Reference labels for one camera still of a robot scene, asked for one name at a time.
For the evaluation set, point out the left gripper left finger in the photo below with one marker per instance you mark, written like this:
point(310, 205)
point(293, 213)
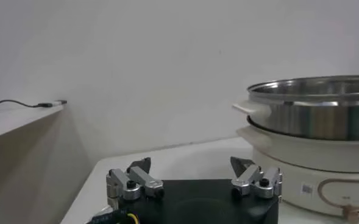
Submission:
point(142, 178)

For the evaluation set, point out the stainless steel steamer basket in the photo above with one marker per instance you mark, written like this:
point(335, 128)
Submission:
point(313, 118)

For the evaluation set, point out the white side desk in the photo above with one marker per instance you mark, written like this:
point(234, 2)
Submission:
point(11, 121)

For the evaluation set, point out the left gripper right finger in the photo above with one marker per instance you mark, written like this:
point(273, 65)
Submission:
point(249, 178)

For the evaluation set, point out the white electric cooker base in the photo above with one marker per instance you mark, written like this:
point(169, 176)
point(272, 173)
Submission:
point(289, 170)

